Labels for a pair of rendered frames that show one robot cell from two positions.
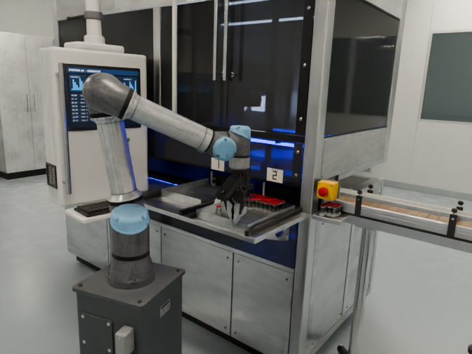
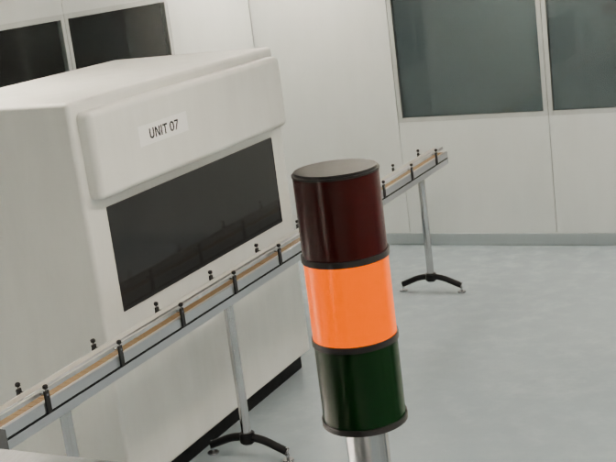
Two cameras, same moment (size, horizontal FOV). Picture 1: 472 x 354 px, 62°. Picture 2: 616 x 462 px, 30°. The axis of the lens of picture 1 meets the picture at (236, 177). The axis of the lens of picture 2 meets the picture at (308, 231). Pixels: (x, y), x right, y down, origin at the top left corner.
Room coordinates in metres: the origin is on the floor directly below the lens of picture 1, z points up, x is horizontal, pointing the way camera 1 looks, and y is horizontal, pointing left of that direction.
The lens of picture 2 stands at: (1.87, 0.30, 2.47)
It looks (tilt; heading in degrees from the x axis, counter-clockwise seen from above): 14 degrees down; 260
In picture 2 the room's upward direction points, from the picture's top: 7 degrees counter-clockwise
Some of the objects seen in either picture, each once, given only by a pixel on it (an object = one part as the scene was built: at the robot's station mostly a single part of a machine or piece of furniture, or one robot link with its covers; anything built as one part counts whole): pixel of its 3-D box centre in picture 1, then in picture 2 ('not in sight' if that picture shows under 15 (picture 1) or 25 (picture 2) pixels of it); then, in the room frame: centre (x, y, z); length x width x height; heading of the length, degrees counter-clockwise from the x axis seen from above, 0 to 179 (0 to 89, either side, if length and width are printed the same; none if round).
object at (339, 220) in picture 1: (333, 216); not in sight; (1.62, -0.43, 0.87); 0.14 x 0.13 x 0.02; 143
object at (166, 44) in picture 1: (192, 64); not in sight; (2.06, 0.24, 1.50); 0.47 x 0.01 x 0.59; 53
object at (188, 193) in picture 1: (205, 190); not in sight; (1.86, 0.15, 0.90); 0.34 x 0.26 x 0.04; 143
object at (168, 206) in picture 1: (222, 206); not in sight; (1.70, 0.06, 0.87); 0.70 x 0.48 x 0.02; 53
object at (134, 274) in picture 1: (130, 263); not in sight; (1.15, 0.32, 0.84); 0.15 x 0.15 x 0.10
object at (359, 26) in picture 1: (365, 70); not in sight; (2.01, -0.62, 1.50); 0.85 x 0.01 x 0.59; 143
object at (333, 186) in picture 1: (328, 189); not in sight; (1.60, -0.39, 0.99); 0.08 x 0.07 x 0.07; 143
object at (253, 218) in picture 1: (246, 211); not in sight; (1.56, -0.05, 0.90); 0.34 x 0.26 x 0.04; 142
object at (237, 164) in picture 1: (238, 162); not in sight; (1.40, -0.01, 1.13); 0.08 x 0.08 x 0.05
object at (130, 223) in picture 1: (130, 228); not in sight; (1.16, 0.33, 0.96); 0.13 x 0.12 x 0.14; 17
